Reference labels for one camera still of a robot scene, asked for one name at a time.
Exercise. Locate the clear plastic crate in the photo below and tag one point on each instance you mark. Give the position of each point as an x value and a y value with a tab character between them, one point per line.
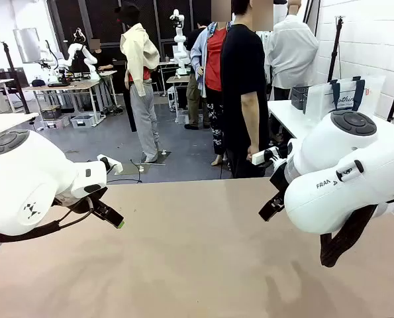
56	123

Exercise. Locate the person's right forearm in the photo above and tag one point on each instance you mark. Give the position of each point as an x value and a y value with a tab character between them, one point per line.
251	119

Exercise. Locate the person in red shirt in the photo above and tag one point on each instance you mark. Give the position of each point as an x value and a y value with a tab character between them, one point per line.
215	59

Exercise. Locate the figure in white shirt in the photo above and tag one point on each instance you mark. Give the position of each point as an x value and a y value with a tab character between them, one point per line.
292	56

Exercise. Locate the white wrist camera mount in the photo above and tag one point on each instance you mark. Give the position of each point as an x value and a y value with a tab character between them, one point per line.
114	164
263	156

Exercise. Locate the person in olive trousers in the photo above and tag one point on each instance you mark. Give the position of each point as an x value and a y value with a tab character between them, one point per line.
193	99

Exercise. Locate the black tripod stand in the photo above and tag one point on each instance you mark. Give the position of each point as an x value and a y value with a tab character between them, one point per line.
335	49
16	79

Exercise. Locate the white plastic crate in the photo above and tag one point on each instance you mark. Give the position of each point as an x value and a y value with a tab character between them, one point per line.
82	122

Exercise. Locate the person in black T-shirt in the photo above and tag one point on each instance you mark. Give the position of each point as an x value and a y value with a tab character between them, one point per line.
239	83

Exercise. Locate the white side table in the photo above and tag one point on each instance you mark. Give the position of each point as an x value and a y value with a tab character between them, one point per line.
284	114

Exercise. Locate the small wooden robot desk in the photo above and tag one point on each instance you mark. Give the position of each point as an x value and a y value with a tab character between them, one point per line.
177	79

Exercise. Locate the white height-adjustable table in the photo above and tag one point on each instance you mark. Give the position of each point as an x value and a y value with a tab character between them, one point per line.
4	121

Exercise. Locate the seated person in black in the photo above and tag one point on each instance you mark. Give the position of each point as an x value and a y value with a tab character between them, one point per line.
102	59

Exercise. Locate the wooden background desk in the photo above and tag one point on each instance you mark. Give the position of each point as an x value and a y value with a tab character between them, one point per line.
67	86

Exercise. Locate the person's right hand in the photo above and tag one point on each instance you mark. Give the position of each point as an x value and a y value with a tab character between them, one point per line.
252	152

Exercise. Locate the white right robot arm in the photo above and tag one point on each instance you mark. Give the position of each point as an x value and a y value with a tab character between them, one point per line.
332	149

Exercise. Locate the grey mannequin base plate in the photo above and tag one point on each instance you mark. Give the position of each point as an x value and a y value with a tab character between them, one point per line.
130	169

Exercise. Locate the white computer tower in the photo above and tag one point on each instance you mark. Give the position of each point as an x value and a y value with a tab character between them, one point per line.
171	98

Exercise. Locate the dark plastic crate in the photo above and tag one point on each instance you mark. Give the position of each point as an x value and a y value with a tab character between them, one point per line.
51	112

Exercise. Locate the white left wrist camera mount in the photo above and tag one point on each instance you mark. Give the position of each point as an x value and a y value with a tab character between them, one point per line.
114	164

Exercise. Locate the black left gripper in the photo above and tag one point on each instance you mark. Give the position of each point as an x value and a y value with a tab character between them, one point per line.
80	203

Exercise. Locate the silver reflector panel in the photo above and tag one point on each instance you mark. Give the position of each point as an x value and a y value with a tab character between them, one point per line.
28	44

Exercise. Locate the grey plastic basket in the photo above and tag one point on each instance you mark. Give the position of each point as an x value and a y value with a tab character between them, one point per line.
299	97

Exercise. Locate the clear storage container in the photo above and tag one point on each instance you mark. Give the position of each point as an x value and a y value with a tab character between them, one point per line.
183	117

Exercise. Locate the mannequin with beige hoodie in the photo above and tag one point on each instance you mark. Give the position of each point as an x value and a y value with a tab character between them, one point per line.
140	59

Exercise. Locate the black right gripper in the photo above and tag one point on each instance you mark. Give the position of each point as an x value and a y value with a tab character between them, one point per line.
278	180

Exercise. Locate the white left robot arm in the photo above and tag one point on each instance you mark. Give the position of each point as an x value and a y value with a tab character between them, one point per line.
24	175

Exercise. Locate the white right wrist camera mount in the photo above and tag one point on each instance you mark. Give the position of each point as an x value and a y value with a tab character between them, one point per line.
263	156

